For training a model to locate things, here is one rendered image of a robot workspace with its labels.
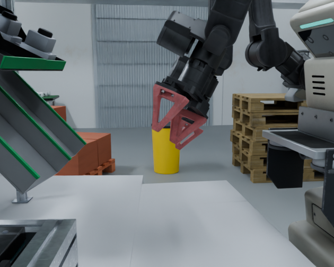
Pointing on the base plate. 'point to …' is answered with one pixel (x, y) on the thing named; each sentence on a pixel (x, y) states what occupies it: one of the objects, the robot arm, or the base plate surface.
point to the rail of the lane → (50, 246)
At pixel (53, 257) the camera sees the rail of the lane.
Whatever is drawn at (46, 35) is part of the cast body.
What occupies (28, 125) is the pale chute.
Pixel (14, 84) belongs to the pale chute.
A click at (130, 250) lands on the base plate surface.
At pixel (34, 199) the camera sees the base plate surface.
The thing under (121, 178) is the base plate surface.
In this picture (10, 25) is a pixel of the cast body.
